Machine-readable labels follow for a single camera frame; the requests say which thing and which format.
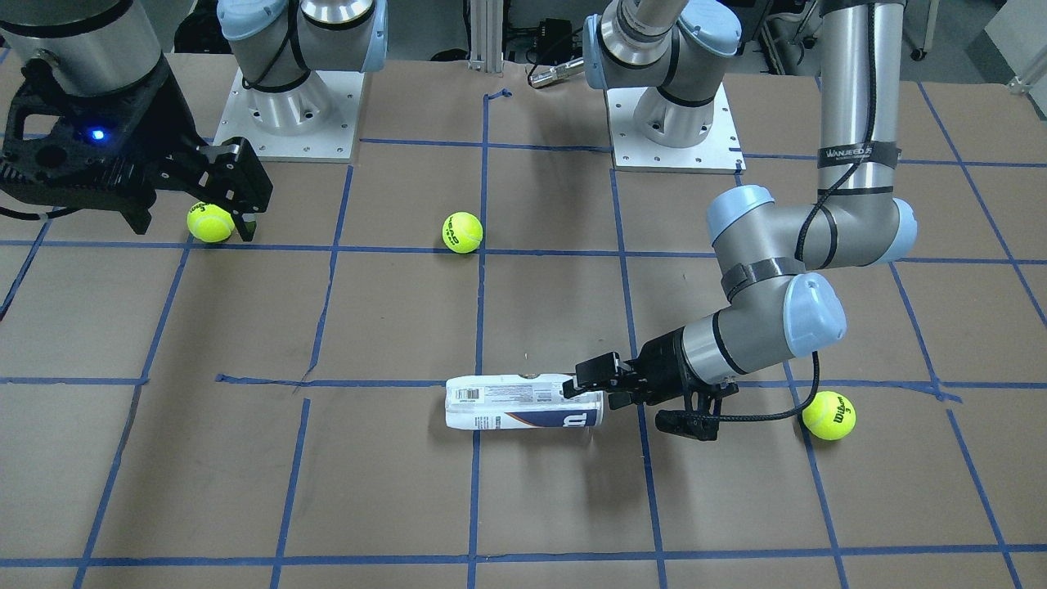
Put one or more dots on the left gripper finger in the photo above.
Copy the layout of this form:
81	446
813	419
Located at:
619	399
574	388

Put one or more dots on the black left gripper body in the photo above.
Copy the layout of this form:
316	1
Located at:
664	361

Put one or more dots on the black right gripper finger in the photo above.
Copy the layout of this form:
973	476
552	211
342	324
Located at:
247	225

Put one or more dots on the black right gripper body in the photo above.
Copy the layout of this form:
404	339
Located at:
166	113

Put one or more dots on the white Wilson tennis ball can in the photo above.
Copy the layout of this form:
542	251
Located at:
518	401

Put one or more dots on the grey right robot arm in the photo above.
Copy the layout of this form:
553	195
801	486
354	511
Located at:
100	47

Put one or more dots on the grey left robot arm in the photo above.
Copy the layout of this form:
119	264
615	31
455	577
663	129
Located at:
672	56

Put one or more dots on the Wilson tennis ball near front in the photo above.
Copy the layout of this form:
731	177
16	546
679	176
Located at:
831	416

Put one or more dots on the Head tennis ball centre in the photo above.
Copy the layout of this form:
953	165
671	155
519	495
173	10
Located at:
462	232

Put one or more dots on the silver metal cylinder tool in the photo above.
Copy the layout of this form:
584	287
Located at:
556	73

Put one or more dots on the black box behind table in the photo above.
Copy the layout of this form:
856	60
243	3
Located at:
554	41

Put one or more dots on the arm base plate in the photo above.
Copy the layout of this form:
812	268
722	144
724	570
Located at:
651	134
314	123

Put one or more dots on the aluminium extrusion post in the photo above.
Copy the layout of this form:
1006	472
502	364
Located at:
485	21

